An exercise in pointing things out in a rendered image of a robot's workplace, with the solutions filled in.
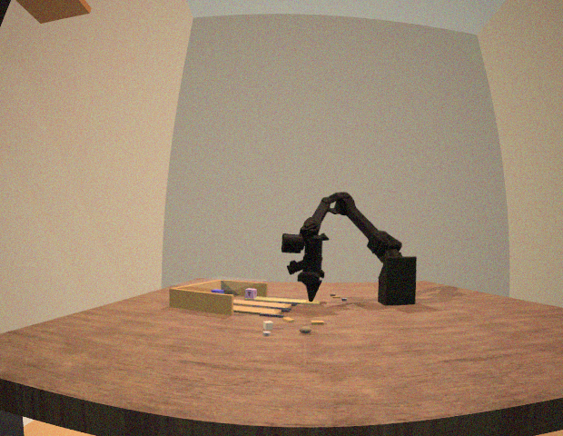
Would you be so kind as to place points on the pale yellow strip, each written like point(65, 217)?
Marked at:
point(298, 301)

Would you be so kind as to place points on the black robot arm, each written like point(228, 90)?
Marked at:
point(380, 242)

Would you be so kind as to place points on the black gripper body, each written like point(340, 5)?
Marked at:
point(314, 271)

